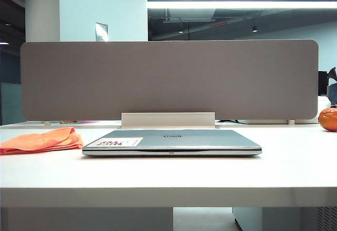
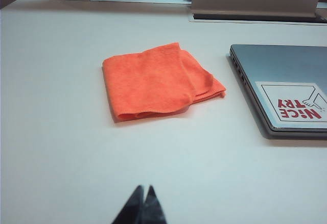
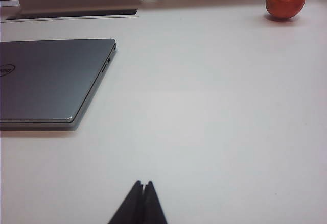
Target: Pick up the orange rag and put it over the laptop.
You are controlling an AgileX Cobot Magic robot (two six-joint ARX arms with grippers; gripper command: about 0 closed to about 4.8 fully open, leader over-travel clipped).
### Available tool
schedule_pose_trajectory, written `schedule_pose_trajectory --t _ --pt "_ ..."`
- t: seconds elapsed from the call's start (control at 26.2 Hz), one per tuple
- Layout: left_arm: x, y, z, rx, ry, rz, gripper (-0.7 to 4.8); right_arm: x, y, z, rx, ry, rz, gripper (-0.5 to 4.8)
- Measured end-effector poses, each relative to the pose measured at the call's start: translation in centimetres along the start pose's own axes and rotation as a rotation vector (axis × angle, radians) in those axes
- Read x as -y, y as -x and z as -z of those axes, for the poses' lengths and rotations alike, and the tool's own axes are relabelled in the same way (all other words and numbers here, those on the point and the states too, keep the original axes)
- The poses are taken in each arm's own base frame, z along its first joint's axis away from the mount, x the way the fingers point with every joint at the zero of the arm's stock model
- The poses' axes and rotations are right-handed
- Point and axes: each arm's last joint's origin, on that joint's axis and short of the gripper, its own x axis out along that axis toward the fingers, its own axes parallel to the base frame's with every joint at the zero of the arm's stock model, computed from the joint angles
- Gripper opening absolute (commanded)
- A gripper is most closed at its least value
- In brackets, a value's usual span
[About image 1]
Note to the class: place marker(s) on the orange cloth rag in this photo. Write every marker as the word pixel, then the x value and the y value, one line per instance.
pixel 50 139

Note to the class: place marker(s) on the silver closed laptop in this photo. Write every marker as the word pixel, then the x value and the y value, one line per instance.
pixel 210 142

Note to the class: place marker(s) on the grey fabric desk divider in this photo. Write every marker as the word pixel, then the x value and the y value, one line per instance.
pixel 158 83

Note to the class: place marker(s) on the white red-lettered sticker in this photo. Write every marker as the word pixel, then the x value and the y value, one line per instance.
pixel 116 142

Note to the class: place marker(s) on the red ceiling sign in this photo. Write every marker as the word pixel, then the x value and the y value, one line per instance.
pixel 218 25

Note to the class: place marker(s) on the black ceiling spot lamp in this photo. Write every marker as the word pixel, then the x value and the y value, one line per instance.
pixel 254 28

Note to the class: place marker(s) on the white divider foot clamp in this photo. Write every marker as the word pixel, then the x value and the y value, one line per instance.
pixel 46 123
pixel 291 122

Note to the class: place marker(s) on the black background monitor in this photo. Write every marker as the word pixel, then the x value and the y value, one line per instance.
pixel 322 83

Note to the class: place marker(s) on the orange round fruit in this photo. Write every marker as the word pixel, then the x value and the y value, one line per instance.
pixel 329 120

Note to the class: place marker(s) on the seated person in background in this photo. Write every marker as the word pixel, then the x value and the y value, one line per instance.
pixel 333 75

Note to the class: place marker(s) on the small wall poster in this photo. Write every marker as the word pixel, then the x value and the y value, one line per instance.
pixel 101 31

